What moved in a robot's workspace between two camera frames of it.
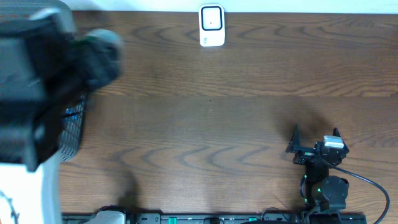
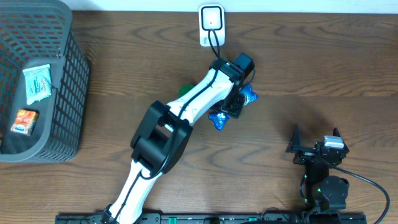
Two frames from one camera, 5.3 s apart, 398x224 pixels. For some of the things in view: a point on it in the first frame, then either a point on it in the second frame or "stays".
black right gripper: [295, 144] stays
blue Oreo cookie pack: [70, 111] -> [219, 119]
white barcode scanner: [212, 25] stays
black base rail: [221, 218] stays
